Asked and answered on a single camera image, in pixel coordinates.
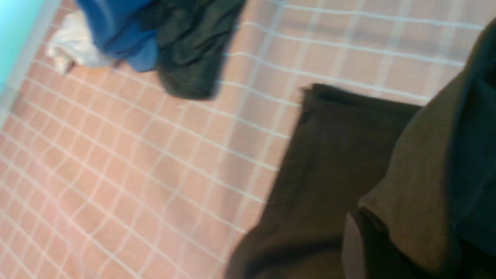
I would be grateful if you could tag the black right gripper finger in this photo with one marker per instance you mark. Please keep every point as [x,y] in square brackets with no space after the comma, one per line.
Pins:
[367,252]

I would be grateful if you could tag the gray long-sleeved shirt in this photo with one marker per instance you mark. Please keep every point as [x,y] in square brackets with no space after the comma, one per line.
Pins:
[425,174]

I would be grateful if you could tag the pink checkered tablecloth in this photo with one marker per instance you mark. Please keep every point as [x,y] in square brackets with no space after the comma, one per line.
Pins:
[105,176]

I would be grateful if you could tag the dark gray crumpled garment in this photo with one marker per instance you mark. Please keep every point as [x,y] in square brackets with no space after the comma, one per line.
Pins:
[191,37]

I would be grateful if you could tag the blue crumpled garment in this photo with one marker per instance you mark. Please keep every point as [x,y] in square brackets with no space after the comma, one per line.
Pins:
[116,32]

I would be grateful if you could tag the white crumpled cloth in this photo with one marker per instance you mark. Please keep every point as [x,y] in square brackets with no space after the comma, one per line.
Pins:
[72,44]

